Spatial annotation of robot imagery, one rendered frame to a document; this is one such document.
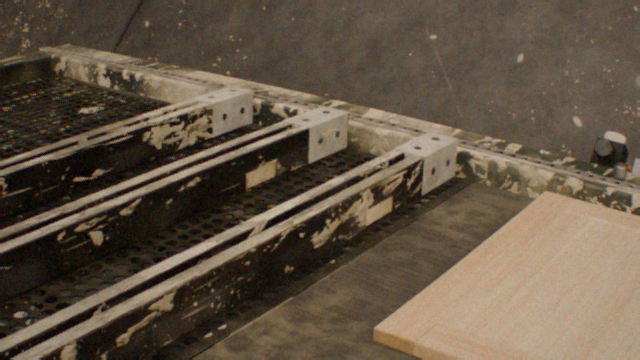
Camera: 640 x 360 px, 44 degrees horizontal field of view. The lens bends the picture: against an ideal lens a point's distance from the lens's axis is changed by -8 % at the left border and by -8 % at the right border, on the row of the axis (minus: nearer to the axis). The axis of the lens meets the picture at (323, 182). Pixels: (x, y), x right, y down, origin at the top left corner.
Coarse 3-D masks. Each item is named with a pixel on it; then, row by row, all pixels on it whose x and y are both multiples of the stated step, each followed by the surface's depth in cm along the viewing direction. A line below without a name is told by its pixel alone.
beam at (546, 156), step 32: (64, 64) 212; (96, 64) 205; (160, 64) 205; (160, 96) 193; (192, 96) 187; (288, 96) 180; (352, 128) 164; (384, 128) 162; (416, 128) 163; (448, 128) 164; (480, 160) 150; (544, 160) 149; (576, 160) 150; (512, 192) 148; (576, 192) 140; (608, 192) 137
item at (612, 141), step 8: (608, 136) 156; (616, 136) 155; (600, 144) 151; (608, 144) 150; (616, 144) 154; (624, 144) 153; (600, 152) 151; (608, 152) 150; (616, 152) 153; (624, 152) 155; (592, 160) 155; (600, 160) 154; (608, 160) 152; (616, 160) 153; (624, 160) 156; (632, 168) 152
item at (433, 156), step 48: (432, 144) 147; (336, 192) 128; (384, 192) 133; (240, 240) 111; (288, 240) 114; (336, 240) 124; (144, 288) 98; (192, 288) 99; (240, 288) 107; (48, 336) 86; (96, 336) 87; (144, 336) 94
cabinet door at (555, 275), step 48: (528, 240) 124; (576, 240) 125; (624, 240) 126; (432, 288) 110; (480, 288) 110; (528, 288) 111; (576, 288) 111; (624, 288) 111; (384, 336) 100; (432, 336) 98; (480, 336) 99; (528, 336) 99; (576, 336) 99; (624, 336) 99
